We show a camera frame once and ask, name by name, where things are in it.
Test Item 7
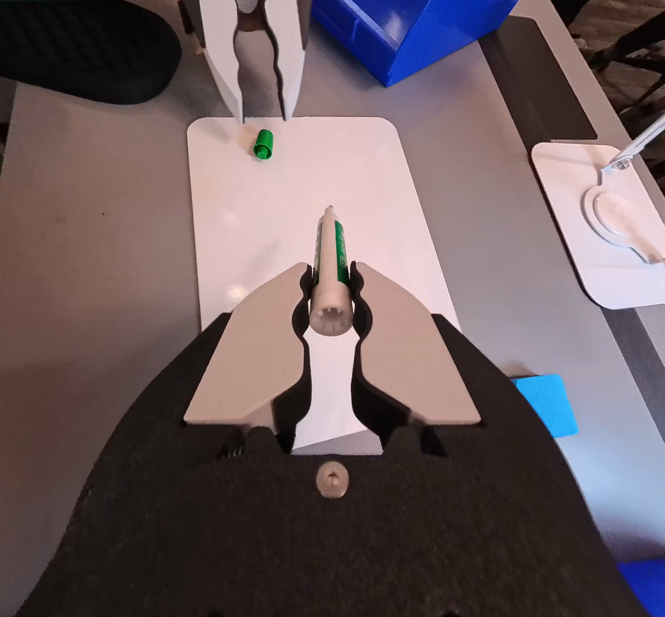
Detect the blue foam eraser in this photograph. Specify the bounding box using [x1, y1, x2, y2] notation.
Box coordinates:
[511, 374, 580, 439]

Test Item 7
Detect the white metal document stand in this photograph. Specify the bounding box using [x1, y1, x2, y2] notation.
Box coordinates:
[531, 113, 665, 310]

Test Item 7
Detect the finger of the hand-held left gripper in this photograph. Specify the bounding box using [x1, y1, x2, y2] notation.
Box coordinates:
[264, 0, 308, 123]
[195, 0, 246, 125]

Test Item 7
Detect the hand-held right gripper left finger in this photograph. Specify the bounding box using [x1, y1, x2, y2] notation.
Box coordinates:
[183, 262, 313, 454]

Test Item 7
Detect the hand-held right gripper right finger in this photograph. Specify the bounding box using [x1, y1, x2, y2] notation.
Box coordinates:
[351, 261, 482, 449]

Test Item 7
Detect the black desk mat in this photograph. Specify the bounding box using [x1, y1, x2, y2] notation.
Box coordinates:
[478, 17, 599, 143]

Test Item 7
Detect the blue plastic bin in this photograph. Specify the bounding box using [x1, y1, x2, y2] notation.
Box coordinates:
[615, 559, 665, 617]
[307, 0, 555, 89]

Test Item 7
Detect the small white whiteboard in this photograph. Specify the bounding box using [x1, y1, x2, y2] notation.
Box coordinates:
[187, 116, 462, 457]

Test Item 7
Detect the green whiteboard marker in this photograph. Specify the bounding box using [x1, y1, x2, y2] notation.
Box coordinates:
[309, 205, 357, 338]

